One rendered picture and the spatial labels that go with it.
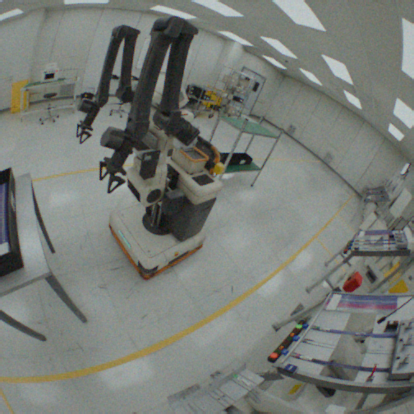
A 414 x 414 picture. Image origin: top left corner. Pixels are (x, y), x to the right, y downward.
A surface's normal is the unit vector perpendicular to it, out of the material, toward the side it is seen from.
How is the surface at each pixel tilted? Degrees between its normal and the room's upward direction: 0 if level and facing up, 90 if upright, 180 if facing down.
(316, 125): 90
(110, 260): 0
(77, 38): 90
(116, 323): 0
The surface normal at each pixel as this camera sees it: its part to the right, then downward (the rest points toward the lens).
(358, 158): -0.76, 0.18
